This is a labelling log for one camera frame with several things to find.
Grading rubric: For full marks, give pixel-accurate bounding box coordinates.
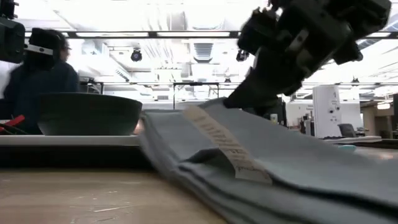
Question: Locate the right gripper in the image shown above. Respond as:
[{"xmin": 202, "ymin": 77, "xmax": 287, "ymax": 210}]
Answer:
[{"xmin": 223, "ymin": 0, "xmax": 392, "ymax": 109}]

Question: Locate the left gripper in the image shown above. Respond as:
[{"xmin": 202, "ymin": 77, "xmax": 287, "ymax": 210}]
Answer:
[{"xmin": 0, "ymin": 17, "xmax": 62, "ymax": 72}]

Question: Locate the blue-grey cloth napkin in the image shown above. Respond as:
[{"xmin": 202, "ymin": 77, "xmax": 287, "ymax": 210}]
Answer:
[{"xmin": 138, "ymin": 96, "xmax": 398, "ymax": 224}]

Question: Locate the black round bowl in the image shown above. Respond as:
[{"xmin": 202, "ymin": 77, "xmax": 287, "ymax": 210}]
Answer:
[{"xmin": 37, "ymin": 92, "xmax": 143, "ymax": 136}]

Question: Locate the black plastic tray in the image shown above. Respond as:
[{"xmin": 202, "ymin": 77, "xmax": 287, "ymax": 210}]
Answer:
[{"xmin": 0, "ymin": 145, "xmax": 153, "ymax": 170}]

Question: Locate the person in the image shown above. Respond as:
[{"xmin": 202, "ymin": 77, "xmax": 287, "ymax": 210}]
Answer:
[{"xmin": 0, "ymin": 29, "xmax": 80, "ymax": 135}]

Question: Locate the white tall cabinet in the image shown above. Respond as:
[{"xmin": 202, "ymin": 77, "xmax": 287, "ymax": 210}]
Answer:
[{"xmin": 312, "ymin": 85, "xmax": 342, "ymax": 138}]

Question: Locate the dark grey office chair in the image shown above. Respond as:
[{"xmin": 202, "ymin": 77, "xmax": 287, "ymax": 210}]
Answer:
[{"xmin": 338, "ymin": 123, "xmax": 358, "ymax": 138}]

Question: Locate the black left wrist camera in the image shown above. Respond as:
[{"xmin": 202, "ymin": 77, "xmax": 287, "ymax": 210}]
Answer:
[{"xmin": 0, "ymin": 0, "xmax": 19, "ymax": 20}]

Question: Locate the red strap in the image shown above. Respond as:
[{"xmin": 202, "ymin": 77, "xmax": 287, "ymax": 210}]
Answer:
[{"xmin": 0, "ymin": 114, "xmax": 25, "ymax": 133}]

